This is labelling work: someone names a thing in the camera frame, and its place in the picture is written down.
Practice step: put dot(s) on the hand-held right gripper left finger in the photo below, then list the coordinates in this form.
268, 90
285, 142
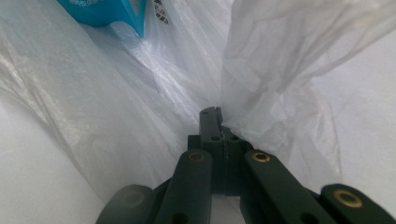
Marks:
210, 149

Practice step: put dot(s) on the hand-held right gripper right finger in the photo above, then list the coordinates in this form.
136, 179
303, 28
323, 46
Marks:
235, 155

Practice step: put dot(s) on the translucent white plastic bag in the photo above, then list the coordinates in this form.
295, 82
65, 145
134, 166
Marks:
140, 93

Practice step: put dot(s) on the blue printed package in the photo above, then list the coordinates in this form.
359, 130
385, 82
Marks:
106, 12

